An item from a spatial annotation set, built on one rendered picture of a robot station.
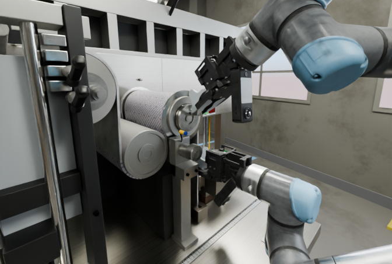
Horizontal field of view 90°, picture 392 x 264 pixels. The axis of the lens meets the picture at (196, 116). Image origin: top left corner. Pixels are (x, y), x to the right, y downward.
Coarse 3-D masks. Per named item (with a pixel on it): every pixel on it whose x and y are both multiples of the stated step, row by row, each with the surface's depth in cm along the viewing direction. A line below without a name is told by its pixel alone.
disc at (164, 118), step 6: (174, 96) 51; (180, 96) 53; (168, 102) 50; (168, 108) 50; (162, 114) 50; (162, 120) 50; (162, 126) 50; (168, 126) 51; (198, 126) 59; (168, 132) 51
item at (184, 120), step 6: (180, 108) 51; (186, 108) 52; (180, 114) 51; (186, 114) 53; (180, 120) 51; (186, 120) 53; (192, 120) 54; (180, 126) 51; (186, 126) 53; (192, 126) 55
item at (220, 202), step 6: (234, 180) 51; (228, 186) 52; (234, 186) 50; (222, 192) 53; (228, 192) 52; (216, 198) 55; (222, 198) 54; (228, 198) 55; (216, 204) 56; (222, 204) 55
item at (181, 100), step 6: (186, 96) 53; (174, 102) 51; (180, 102) 52; (186, 102) 53; (174, 108) 51; (168, 114) 50; (174, 114) 51; (168, 120) 50; (174, 120) 52; (198, 120) 58; (174, 126) 52; (174, 132) 52; (192, 132) 57
